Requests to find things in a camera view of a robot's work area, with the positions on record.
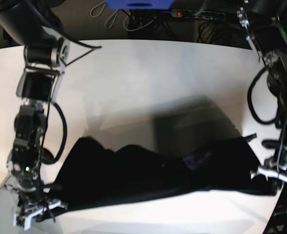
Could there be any white bin bottom left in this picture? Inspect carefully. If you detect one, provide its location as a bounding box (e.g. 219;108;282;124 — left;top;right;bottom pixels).
0;175;62;234

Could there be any black power strip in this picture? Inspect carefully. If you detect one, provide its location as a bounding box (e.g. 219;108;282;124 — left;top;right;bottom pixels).
171;9;226;20

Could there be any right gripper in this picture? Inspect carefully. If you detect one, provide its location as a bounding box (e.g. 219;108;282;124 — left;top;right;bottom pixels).
3;183;68;231

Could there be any white coiled cable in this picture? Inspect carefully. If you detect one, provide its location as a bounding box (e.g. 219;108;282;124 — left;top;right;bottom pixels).
89;2;124;29

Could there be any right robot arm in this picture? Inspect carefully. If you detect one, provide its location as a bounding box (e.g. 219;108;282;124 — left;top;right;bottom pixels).
0;0;75;230

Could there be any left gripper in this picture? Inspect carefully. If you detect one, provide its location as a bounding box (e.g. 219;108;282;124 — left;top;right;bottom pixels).
250;156;287;183

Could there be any black t-shirt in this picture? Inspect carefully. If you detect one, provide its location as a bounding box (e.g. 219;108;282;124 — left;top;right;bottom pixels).
48;137;277;212

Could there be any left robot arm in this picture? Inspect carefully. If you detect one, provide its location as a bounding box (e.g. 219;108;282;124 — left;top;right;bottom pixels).
237;0;287;189

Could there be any blue box overhead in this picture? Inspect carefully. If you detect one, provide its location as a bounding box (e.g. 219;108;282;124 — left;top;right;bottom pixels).
105;0;173;9

